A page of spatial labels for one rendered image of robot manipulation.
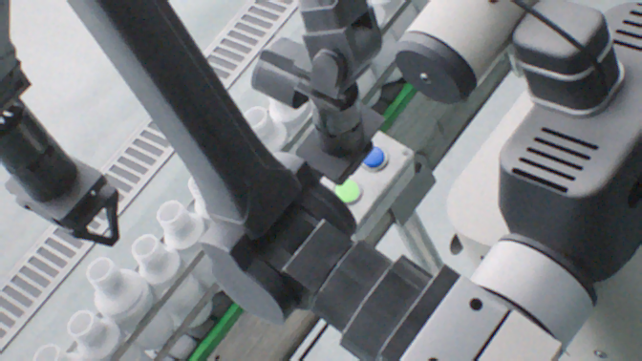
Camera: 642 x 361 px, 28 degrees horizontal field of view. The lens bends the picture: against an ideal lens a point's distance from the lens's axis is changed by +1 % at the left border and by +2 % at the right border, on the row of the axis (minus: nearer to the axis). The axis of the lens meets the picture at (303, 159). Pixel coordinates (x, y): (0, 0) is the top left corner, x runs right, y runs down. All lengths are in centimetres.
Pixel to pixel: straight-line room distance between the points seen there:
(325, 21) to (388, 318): 49
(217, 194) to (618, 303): 34
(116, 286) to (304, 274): 71
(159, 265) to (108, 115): 204
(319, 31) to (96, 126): 237
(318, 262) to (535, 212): 17
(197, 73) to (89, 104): 288
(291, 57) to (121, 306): 43
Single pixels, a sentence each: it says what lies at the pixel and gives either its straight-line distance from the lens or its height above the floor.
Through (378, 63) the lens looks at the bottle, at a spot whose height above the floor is 105.
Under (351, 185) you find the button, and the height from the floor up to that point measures 112.
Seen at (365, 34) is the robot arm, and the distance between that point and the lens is 140.
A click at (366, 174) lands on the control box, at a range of 169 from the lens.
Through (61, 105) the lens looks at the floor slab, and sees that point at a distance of 385.
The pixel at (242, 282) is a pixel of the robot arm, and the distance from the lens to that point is 101.
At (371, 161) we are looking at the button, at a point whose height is 112.
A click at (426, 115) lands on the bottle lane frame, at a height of 93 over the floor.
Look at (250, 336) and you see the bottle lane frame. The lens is 184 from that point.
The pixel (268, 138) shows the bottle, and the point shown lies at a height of 113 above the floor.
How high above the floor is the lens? 237
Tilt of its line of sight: 46 degrees down
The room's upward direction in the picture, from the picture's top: 31 degrees counter-clockwise
